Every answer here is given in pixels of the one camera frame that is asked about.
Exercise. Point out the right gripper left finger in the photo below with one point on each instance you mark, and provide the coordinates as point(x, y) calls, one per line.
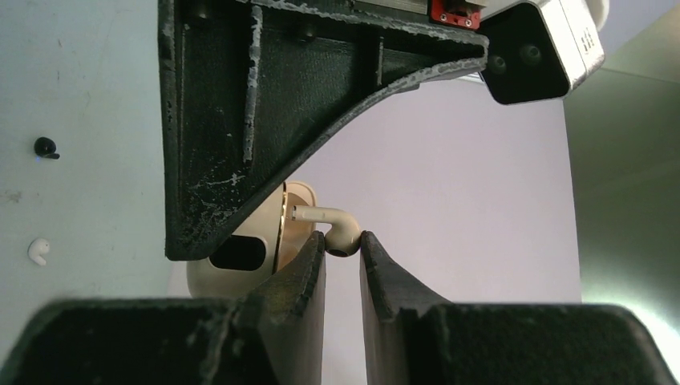
point(272, 335)

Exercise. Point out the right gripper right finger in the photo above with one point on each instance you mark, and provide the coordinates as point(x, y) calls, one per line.
point(413, 335)

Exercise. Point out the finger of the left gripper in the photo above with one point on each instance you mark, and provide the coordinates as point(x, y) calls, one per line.
point(250, 90)

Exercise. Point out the beige earbud charging case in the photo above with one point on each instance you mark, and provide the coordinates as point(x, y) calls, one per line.
point(264, 243)

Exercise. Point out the beige earbud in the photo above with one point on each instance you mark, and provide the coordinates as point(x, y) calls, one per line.
point(343, 237)

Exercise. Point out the black earbud far left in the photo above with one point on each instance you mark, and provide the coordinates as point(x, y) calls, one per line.
point(45, 148)

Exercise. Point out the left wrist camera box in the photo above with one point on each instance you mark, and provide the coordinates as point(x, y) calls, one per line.
point(538, 50)

